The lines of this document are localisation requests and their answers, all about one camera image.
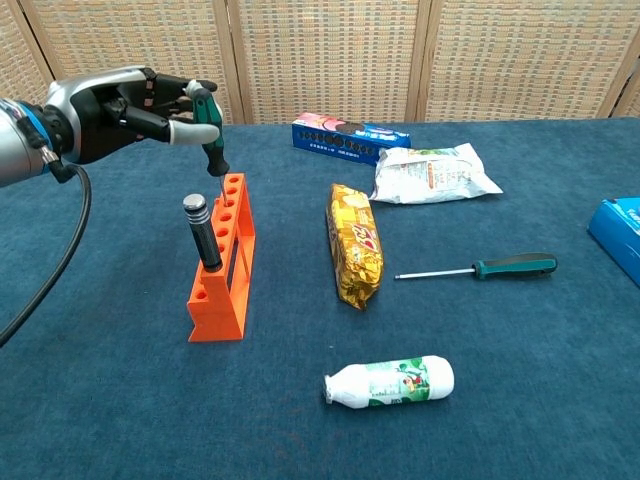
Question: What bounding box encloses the gold snack packet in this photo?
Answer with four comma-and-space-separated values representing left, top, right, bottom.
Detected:
325, 183, 385, 312

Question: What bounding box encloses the long blue cookie box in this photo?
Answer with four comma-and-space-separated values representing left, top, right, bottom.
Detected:
291, 112, 413, 167

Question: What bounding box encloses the small green black screwdriver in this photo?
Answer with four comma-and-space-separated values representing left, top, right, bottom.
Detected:
192, 84, 231, 209

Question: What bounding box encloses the blue felt table mat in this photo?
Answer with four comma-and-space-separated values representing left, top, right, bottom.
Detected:
0, 117, 640, 480

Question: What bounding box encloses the large green black screwdriver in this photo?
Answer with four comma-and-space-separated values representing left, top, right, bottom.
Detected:
393, 252, 558, 282

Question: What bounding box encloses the black silver-capped tool handle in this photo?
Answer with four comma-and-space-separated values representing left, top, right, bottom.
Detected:
182, 193, 225, 274

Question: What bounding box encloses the woven bamboo screen panel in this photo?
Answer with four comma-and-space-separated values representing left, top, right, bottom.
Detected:
612, 64, 640, 119
227, 0, 432, 125
0, 0, 54, 104
417, 0, 640, 123
17, 0, 246, 126

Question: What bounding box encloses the white green-label drink bottle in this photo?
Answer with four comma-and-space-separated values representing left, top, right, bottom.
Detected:
322, 354, 456, 411

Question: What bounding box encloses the orange tool holder block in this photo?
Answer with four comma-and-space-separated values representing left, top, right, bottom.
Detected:
187, 172, 257, 344

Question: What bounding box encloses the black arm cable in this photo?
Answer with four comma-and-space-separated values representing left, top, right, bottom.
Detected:
0, 149, 94, 349

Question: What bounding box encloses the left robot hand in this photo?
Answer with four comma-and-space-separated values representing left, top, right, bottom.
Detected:
44, 66, 222, 166

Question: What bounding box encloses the blue chocolate chip cookie box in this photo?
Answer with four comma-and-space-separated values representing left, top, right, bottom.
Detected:
586, 197, 640, 290

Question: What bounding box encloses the white snack bag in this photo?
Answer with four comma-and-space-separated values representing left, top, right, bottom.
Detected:
368, 142, 504, 205

